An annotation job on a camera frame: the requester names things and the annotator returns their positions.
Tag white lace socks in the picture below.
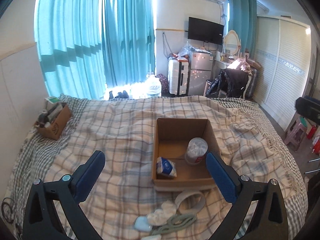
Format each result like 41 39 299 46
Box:
146 200 177 226

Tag teal curtain panel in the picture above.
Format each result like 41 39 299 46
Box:
101 0 156 88
34 0 106 99

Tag pink clothes pile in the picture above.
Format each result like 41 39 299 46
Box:
227 57 251 75

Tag small cardboard box with items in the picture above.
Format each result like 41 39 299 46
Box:
35 103 72 140

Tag light blue earbud case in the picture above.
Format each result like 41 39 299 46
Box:
134 216 152 232

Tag teal curtain middle panel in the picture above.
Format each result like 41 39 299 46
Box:
101 0 156 88

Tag white suitcase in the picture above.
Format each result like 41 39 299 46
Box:
168 57 189 96

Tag open brown cardboard box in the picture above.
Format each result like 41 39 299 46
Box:
151 118 220 192

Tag pink plastic stool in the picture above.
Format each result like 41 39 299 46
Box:
284 116 308 151

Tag blue white tissue pack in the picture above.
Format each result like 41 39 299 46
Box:
156 157 177 178

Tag silver small refrigerator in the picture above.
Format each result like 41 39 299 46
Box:
188 51 213 96

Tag teal curtain right window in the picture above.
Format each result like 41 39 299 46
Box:
228 0 257 58

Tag chair with black jacket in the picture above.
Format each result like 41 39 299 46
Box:
204 68 251 99

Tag teal curtain left panel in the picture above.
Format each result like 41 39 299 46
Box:
34 0 106 99

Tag red fire extinguisher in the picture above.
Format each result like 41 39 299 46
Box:
306 125 318 140

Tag clear cotton swab jar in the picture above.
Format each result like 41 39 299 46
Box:
184 138 208 165

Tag white sliding wardrobe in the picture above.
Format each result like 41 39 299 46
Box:
253 16 311 130

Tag black wall television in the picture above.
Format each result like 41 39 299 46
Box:
188 17 224 45

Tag black cable coil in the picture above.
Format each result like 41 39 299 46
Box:
0 197 16 223

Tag oval white vanity mirror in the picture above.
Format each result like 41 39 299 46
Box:
223 30 241 56

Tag wide white tape roll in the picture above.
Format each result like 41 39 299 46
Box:
175 190 206 215

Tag plaid beige blanket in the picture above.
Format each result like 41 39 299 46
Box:
43 96 308 239

